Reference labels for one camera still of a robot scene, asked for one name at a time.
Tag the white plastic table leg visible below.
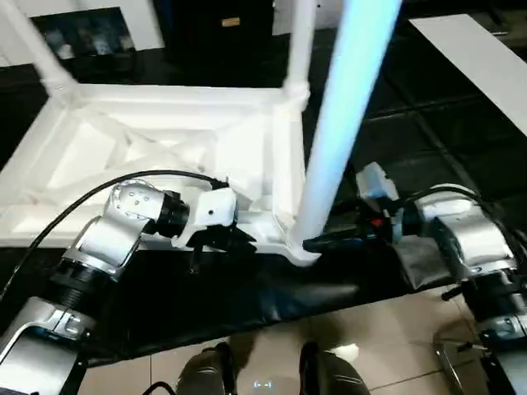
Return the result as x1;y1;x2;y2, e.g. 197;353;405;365
289;0;403;255
0;0;84;111
281;0;319;107

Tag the white plastic table top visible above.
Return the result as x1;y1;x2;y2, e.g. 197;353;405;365
0;81;327;269

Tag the black table mat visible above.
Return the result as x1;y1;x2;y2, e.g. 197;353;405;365
0;24;527;370

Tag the dark left robot foot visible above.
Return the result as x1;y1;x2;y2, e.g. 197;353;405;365
178;340;239;395

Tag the white flat board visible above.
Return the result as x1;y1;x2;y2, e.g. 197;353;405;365
408;12;527;137

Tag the glossy black box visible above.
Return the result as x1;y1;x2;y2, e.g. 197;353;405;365
163;0;290;88

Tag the white cabinet with glass doors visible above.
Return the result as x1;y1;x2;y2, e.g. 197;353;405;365
0;0;170;67

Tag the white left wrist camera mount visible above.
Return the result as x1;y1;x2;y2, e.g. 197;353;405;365
170;186;240;251

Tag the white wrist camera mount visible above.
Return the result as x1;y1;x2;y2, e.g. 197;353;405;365
354;160;408;240
170;186;240;251

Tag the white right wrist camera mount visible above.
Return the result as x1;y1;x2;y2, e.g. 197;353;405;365
354;160;408;240

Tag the black left wrist camera cable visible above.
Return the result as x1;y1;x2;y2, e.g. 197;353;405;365
0;169;232;302

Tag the chrome tube frame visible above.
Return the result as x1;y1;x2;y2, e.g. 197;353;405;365
431;332;516;395

